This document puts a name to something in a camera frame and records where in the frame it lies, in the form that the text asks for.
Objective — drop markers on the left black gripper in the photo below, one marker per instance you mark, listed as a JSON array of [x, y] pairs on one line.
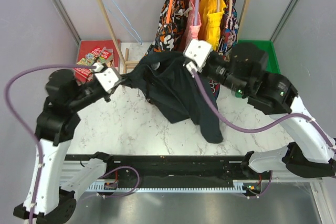
[[107, 97]]

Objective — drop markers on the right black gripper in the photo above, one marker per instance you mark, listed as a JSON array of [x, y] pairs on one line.
[[205, 68]]

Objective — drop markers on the dark navy shorts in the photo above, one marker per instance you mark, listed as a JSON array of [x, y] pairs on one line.
[[167, 84]]

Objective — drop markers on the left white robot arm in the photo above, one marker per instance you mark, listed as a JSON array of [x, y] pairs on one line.
[[49, 201]]

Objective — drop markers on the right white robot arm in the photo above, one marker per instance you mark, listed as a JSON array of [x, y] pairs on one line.
[[311, 152]]

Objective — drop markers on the pink patterned shorts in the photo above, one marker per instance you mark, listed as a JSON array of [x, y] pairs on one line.
[[191, 31]]

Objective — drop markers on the yellow shorts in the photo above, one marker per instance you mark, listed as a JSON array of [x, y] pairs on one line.
[[210, 30]]

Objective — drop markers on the camouflage orange black shorts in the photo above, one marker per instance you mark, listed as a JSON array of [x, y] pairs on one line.
[[168, 36]]

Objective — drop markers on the comic print shorts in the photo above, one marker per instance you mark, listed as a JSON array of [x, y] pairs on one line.
[[229, 32]]

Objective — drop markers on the pink illustrated book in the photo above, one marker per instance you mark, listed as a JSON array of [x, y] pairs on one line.
[[112, 58]]

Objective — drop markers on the colourful paperback book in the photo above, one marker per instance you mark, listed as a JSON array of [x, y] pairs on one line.
[[88, 58]]

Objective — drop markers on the large red book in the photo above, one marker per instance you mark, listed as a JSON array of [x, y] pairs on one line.
[[89, 44]]

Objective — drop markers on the green plastic tray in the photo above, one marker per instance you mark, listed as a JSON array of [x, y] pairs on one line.
[[268, 47]]

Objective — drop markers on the wooden clothes rack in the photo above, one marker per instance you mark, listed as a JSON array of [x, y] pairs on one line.
[[124, 58]]

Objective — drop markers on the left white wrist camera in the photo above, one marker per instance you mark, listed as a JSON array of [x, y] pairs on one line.
[[101, 72]]

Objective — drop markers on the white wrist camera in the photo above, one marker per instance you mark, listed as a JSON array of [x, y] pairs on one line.
[[101, 72], [196, 54]]

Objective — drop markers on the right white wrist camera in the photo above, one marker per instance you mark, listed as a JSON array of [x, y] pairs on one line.
[[196, 54]]

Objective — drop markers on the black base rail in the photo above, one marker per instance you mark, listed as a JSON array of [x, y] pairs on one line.
[[177, 172]]

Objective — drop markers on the blue wire hanger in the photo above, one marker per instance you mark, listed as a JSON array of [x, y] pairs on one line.
[[127, 24]]

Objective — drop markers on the grey slotted cable duct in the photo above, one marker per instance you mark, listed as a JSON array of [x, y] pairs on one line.
[[103, 187]]

